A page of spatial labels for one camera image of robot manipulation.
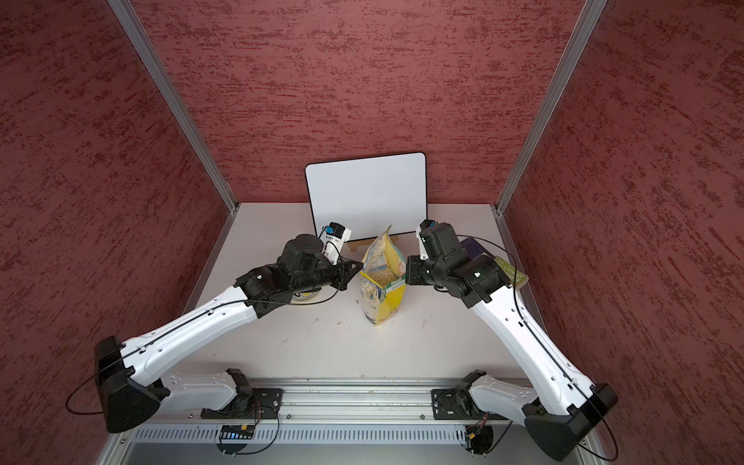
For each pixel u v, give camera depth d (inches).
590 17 28.1
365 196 40.4
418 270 24.0
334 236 24.4
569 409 14.4
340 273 24.8
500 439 27.4
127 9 27.7
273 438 27.4
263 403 28.9
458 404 25.8
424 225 25.0
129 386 15.0
